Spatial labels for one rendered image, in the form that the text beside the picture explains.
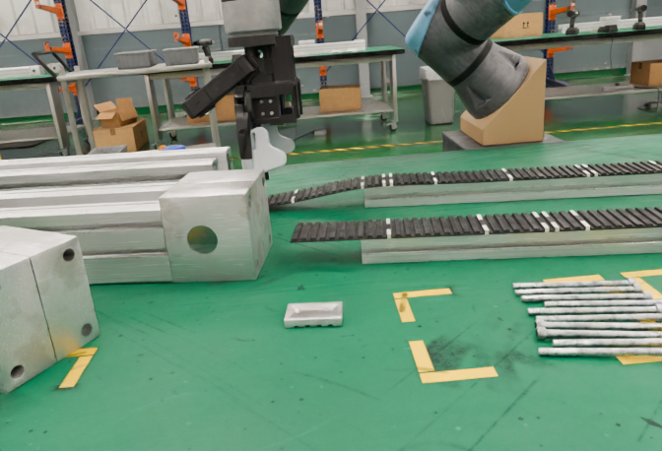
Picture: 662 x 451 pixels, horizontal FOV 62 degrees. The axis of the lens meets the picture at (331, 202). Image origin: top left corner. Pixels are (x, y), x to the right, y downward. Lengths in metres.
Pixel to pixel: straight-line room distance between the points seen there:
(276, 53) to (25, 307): 0.43
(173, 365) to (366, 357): 0.15
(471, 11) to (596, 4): 8.20
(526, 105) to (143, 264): 0.79
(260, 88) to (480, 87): 0.53
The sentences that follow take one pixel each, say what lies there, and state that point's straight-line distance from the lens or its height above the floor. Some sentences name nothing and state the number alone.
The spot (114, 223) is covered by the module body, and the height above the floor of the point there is 0.85.
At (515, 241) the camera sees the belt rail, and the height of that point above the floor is 0.80.
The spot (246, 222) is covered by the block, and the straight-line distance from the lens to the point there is 0.56.
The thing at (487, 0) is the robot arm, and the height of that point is 1.05.
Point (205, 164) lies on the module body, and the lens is 0.76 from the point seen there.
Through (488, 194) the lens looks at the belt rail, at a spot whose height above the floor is 0.79.
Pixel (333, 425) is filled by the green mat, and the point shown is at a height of 0.78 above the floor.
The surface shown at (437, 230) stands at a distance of 0.59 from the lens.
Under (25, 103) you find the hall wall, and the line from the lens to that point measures 9.21.
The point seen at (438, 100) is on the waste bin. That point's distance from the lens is 5.65.
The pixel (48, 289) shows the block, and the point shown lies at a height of 0.84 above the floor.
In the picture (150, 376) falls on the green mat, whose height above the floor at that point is 0.78.
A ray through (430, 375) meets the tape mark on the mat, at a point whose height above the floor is 0.78.
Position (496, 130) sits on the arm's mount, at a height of 0.81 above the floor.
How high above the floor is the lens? 1.03
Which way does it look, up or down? 18 degrees down
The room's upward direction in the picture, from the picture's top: 5 degrees counter-clockwise
